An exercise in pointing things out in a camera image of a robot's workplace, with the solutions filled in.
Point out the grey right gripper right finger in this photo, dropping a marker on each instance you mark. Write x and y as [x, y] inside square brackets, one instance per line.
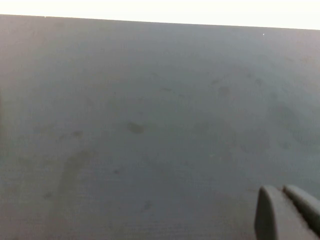
[305, 205]

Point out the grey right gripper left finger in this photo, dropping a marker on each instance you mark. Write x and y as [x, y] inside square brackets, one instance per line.
[275, 217]

